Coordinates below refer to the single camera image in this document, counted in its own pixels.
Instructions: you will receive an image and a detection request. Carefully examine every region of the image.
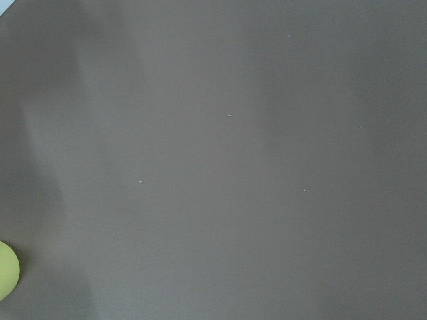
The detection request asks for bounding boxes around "wooden stand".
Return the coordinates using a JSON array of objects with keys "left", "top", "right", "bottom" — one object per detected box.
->
[{"left": 0, "top": 242, "right": 20, "bottom": 300}]

